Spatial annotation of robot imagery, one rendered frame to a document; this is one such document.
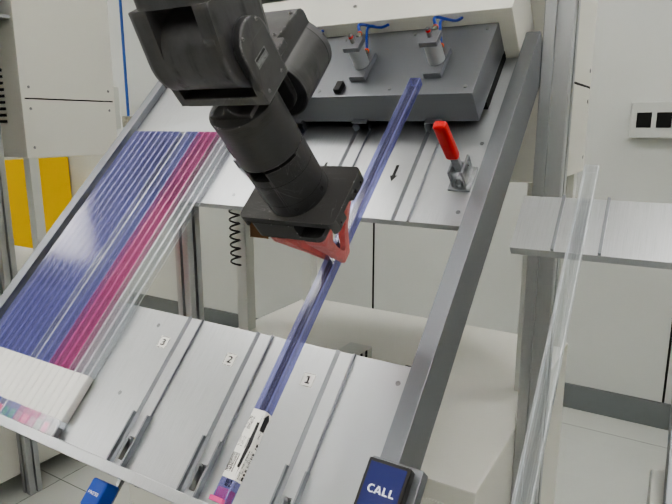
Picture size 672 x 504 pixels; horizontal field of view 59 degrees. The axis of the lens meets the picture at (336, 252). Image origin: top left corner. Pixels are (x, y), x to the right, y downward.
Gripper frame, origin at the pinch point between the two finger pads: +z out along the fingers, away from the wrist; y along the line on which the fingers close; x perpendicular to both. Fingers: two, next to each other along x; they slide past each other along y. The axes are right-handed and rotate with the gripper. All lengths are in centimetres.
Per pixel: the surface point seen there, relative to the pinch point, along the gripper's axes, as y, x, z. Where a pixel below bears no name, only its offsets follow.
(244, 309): 58, -18, 58
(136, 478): 16.9, 25.6, 8.2
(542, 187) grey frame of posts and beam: -10.9, -30.8, 24.7
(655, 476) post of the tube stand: -29.6, 9.6, 13.8
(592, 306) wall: 0, -95, 167
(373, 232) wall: 93, -109, 152
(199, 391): 16.5, 14.7, 10.3
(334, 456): -2.6, 16.8, 10.5
